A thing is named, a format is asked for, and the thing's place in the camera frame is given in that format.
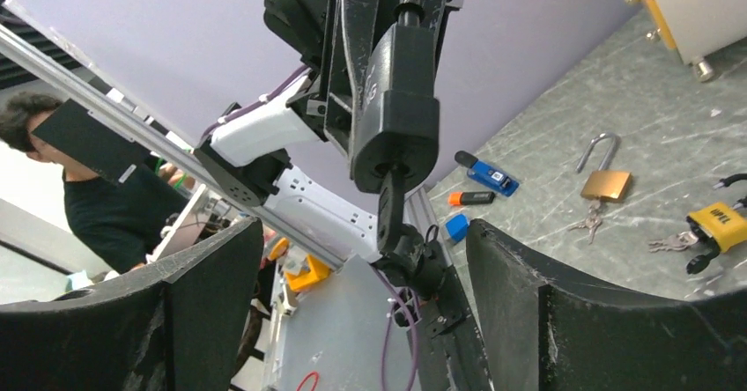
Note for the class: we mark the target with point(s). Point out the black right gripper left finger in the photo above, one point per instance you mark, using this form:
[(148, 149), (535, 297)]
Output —
[(175, 324)]

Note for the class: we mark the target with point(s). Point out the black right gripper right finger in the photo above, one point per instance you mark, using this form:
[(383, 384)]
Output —
[(549, 326)]

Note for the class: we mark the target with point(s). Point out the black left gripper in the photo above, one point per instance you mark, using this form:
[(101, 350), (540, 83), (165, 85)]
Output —
[(335, 39)]

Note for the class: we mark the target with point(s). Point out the black padlock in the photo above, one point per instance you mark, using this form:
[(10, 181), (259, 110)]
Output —
[(398, 124)]

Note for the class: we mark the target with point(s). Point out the small brass padlock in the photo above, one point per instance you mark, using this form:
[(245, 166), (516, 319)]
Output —
[(604, 184)]

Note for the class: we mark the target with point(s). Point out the silver keys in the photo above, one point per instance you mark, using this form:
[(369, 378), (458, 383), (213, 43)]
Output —
[(677, 242)]

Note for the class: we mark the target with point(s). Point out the yellow padlock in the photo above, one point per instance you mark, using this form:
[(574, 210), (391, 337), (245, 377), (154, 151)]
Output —
[(719, 227)]

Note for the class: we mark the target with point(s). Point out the black key fob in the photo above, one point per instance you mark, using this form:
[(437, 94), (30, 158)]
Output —
[(390, 211)]

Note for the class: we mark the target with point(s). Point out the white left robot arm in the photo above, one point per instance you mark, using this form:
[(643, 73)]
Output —
[(245, 152)]

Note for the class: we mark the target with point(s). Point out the person in black shirt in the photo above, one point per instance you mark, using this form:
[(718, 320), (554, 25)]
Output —
[(121, 224)]

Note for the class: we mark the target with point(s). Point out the blue round cap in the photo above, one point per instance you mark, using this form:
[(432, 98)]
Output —
[(457, 227)]

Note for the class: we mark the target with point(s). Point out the orange black marker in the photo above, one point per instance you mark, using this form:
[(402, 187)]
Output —
[(471, 198)]

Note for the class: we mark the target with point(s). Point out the blue usb stick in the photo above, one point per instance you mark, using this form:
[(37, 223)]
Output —
[(486, 174)]

